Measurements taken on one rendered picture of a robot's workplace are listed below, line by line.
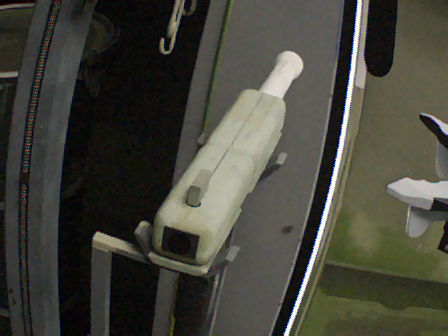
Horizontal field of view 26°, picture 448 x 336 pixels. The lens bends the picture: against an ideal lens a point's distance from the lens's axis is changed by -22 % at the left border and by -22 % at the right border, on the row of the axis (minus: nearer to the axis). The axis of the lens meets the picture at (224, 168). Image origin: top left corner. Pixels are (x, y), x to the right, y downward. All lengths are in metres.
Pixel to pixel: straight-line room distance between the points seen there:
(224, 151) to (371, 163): 2.04
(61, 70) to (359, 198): 2.10
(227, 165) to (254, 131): 0.08
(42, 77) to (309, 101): 0.55
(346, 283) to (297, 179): 1.53
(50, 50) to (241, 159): 0.21
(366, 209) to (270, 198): 1.51
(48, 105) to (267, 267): 0.64
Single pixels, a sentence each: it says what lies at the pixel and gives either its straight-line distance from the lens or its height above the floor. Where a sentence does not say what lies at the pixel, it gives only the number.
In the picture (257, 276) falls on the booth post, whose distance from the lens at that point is 1.54.
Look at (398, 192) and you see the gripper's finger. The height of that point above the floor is 1.17.
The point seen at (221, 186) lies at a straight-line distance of 0.92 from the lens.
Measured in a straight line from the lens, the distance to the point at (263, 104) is 1.10.
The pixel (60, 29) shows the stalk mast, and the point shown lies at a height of 1.25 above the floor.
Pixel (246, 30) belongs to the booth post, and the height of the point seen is 1.12.
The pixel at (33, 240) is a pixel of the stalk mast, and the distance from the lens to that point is 1.03.
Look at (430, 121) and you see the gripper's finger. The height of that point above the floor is 1.20.
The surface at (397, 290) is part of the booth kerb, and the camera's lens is 2.99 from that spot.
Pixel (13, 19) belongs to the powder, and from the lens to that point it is 2.35.
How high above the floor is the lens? 1.53
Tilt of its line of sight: 24 degrees down
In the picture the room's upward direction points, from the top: 11 degrees clockwise
